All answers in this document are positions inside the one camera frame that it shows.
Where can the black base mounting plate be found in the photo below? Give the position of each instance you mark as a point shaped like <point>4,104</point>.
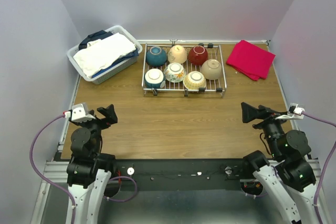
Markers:
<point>186,174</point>

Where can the white folded cloth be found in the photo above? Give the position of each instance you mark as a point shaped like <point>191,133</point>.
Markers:
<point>103,53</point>

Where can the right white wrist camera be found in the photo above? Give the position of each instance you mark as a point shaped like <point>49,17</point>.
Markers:
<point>295,112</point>

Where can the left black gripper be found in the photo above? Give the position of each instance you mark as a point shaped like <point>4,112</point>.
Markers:
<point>110,117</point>

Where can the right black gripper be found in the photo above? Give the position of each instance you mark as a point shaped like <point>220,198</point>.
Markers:
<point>250,112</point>

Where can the white plastic laundry basket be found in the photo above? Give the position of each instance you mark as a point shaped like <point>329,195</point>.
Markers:
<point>115,68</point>

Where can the teal and white bowl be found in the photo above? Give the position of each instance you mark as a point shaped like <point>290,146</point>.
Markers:
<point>154,78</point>

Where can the dark blue folded cloth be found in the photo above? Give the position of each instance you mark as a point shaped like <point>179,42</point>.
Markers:
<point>102,34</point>

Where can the cream bowl with drawing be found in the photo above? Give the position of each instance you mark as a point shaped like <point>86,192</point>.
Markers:
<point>177,54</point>

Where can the metal wire dish rack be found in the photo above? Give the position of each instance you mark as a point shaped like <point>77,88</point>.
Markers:
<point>212,86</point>

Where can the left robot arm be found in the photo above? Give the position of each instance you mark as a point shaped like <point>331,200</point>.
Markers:
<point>89,169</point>

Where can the glossy red bowl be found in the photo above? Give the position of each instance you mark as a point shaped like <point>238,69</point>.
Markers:
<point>197,55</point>

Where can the red folded cloth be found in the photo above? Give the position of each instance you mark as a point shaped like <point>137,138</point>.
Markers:
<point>250,60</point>

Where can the beige stoneware bowl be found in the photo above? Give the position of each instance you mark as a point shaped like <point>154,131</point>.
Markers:
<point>211,69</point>

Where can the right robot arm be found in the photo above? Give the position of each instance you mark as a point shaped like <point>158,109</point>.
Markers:
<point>292,182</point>

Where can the plain teal bowl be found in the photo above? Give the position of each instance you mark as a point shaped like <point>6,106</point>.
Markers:
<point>156,56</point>

